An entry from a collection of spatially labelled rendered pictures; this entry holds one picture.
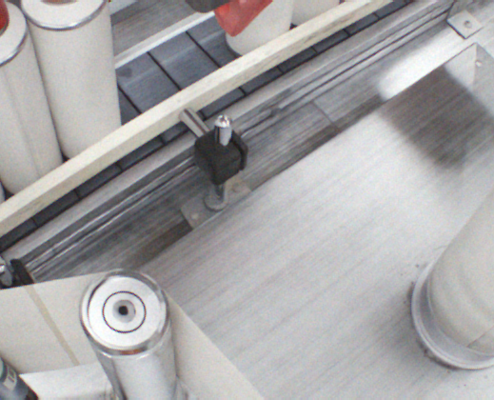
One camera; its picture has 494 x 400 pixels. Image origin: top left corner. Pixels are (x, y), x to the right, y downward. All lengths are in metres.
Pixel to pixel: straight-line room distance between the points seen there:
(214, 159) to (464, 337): 0.21
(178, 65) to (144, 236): 0.14
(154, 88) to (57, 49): 0.16
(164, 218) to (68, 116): 0.13
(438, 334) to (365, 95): 0.25
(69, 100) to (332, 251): 0.21
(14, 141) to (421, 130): 0.32
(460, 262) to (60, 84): 0.27
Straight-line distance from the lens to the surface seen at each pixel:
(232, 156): 0.49
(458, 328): 0.45
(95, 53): 0.43
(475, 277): 0.41
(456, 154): 0.58
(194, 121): 0.51
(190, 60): 0.58
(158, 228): 0.56
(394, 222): 0.53
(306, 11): 0.59
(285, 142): 0.60
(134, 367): 0.30
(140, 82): 0.57
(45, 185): 0.49
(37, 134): 0.46
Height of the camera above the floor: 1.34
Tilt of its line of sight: 63 degrees down
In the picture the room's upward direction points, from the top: 9 degrees clockwise
